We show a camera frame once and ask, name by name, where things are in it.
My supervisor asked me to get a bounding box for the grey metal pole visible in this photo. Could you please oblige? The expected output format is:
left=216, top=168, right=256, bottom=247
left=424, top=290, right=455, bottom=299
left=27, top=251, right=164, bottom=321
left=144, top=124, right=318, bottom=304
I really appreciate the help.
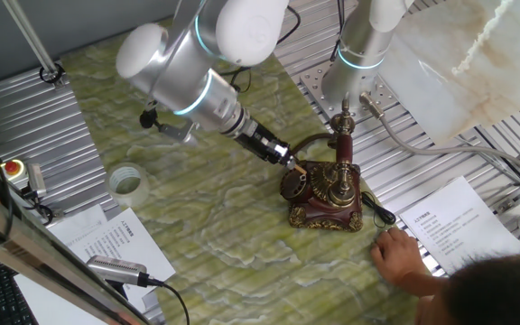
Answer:
left=1, top=0, right=60, bottom=78

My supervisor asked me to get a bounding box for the black device cable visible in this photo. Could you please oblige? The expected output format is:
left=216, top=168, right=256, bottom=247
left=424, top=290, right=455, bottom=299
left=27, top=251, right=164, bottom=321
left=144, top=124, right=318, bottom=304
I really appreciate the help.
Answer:
left=144, top=275, right=192, bottom=325

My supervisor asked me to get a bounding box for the thin black phone cable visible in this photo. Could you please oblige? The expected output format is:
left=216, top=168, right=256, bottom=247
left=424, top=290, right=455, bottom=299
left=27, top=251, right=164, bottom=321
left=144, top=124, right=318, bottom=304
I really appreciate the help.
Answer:
left=360, top=190, right=397, bottom=228

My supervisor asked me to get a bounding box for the green marble pattern mat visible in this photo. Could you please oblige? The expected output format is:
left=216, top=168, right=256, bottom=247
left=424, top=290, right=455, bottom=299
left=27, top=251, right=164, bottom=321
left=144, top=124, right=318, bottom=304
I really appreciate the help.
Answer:
left=59, top=17, right=423, bottom=325

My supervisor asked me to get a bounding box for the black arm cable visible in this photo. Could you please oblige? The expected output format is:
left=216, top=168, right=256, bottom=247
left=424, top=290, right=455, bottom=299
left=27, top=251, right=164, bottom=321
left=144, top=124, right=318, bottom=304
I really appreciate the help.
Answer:
left=217, top=4, right=302, bottom=94

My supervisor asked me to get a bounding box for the white paper sheet faint print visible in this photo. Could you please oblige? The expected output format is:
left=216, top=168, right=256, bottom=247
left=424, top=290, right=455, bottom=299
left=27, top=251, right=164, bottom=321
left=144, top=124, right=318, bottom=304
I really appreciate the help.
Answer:
left=45, top=205, right=108, bottom=247

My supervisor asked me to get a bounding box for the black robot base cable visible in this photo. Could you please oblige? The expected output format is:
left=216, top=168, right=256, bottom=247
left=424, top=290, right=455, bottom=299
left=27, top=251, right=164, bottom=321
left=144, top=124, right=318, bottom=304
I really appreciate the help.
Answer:
left=330, top=0, right=347, bottom=64

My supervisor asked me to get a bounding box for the maroon gold rotary phone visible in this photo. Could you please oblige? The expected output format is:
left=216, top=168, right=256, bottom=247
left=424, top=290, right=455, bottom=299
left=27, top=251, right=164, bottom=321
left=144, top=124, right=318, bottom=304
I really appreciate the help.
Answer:
left=280, top=160, right=364, bottom=234

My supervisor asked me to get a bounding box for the small grey box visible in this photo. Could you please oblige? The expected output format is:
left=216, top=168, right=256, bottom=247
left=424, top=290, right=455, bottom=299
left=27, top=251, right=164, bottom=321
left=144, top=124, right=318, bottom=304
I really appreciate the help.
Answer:
left=25, top=162, right=48, bottom=199

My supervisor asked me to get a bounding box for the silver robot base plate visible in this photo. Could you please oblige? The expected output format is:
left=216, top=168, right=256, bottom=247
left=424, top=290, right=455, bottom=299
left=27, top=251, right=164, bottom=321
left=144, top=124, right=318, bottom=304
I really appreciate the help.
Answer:
left=299, top=60, right=401, bottom=121

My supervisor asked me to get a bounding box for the grey conduit with connector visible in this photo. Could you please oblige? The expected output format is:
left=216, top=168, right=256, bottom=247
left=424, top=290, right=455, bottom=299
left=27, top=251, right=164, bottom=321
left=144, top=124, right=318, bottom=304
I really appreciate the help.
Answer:
left=358, top=91, right=520, bottom=180

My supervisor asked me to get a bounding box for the clear tape roll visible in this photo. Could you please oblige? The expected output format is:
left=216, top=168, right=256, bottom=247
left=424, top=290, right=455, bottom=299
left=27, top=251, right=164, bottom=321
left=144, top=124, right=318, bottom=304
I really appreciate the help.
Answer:
left=106, top=162, right=152, bottom=209

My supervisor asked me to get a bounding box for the silver perforated device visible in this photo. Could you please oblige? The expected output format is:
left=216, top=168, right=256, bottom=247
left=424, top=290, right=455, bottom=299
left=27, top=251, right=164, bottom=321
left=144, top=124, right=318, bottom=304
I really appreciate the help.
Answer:
left=86, top=255, right=149, bottom=289

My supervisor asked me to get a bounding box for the shiny metal bar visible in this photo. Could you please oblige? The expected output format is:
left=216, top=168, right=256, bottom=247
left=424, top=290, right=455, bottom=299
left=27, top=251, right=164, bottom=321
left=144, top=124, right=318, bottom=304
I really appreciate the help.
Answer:
left=0, top=180, right=153, bottom=325

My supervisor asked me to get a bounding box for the brass maroon phone handset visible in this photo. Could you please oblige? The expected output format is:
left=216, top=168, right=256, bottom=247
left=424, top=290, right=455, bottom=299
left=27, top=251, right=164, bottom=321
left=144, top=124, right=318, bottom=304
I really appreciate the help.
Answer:
left=327, top=92, right=357, bottom=209

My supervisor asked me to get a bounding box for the printed white paper sheet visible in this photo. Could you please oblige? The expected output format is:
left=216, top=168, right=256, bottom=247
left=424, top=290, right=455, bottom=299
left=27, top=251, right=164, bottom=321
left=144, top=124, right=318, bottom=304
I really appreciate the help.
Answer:
left=68, top=207, right=178, bottom=312
left=398, top=175, right=520, bottom=276

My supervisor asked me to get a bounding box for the black cable with plug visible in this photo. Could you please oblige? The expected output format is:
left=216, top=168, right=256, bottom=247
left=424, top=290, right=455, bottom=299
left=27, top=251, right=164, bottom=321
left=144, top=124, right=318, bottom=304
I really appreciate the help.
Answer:
left=19, top=184, right=56, bottom=227

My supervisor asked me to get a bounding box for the black round knob device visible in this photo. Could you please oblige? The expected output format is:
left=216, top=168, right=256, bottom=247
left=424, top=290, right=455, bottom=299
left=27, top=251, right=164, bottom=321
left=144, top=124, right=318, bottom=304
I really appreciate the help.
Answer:
left=139, top=107, right=160, bottom=131

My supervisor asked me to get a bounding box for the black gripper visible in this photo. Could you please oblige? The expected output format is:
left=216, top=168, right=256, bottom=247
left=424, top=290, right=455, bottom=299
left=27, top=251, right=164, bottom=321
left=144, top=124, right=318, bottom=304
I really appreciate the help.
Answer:
left=236, top=122, right=298, bottom=171

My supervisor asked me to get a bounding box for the person right forearm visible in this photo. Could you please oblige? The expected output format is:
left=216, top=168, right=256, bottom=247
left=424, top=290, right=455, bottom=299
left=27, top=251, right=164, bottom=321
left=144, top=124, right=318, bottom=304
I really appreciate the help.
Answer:
left=397, top=265, right=450, bottom=299

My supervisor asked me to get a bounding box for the red emergency stop button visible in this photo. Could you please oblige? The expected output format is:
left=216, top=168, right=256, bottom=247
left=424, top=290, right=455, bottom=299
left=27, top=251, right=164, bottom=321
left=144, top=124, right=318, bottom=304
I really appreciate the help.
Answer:
left=0, top=158, right=29, bottom=182

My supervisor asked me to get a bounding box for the white marble pattern sheet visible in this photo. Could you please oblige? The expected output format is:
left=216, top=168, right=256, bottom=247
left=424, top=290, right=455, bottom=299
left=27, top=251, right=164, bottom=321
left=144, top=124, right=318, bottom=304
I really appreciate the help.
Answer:
left=379, top=0, right=520, bottom=146

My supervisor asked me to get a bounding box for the black ring clamp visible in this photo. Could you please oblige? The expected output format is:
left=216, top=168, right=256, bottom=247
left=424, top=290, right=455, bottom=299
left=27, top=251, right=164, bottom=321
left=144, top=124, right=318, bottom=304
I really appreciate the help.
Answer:
left=37, top=62, right=67, bottom=87

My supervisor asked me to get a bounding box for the brass rotary dial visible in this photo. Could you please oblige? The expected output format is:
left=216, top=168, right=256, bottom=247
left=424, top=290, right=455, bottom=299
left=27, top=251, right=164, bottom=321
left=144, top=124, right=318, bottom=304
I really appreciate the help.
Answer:
left=280, top=169, right=310, bottom=202

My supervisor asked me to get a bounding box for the person head dark hair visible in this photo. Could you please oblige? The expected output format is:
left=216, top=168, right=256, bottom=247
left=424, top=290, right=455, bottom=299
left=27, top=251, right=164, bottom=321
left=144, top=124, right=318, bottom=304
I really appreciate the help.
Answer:
left=444, top=250, right=520, bottom=325

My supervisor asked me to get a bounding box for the dark brown coiled cord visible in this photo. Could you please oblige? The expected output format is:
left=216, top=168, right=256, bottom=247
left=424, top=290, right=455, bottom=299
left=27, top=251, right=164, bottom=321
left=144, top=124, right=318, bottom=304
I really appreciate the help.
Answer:
left=289, top=132, right=339, bottom=157

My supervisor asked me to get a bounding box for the person right hand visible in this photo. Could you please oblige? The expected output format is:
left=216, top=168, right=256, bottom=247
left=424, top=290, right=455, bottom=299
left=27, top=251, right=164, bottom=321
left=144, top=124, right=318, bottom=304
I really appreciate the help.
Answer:
left=370, top=227, right=426, bottom=286

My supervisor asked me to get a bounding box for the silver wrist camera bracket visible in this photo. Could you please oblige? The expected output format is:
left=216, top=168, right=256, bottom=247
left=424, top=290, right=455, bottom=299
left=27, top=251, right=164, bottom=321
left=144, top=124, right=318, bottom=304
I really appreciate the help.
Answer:
left=158, top=120, right=199, bottom=146

